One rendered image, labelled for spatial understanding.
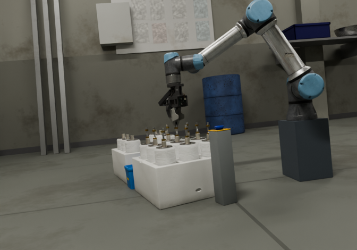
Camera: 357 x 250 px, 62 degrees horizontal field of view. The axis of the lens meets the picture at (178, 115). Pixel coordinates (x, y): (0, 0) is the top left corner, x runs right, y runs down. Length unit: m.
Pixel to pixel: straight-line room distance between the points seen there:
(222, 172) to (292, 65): 0.61
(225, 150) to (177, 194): 0.29
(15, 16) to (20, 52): 0.51
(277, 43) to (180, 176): 0.76
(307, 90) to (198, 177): 0.63
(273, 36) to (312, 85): 0.29
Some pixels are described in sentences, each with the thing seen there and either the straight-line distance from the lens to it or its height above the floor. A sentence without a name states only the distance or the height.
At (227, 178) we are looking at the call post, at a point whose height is 0.11.
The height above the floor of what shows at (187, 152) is 0.21.
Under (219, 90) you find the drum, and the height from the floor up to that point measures 0.60.
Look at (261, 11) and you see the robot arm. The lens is 1.49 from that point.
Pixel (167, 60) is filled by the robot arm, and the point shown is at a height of 0.66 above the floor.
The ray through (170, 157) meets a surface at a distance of 1.32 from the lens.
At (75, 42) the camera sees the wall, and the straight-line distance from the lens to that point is 4.62.
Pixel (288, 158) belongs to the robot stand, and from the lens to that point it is 1.68.
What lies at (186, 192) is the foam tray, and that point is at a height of 0.05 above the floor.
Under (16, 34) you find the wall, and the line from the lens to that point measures 4.85.
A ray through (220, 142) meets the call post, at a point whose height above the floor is 0.26.
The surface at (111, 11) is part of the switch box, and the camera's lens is 4.50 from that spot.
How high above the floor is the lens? 0.42
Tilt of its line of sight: 2 degrees down
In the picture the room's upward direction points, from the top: 6 degrees counter-clockwise
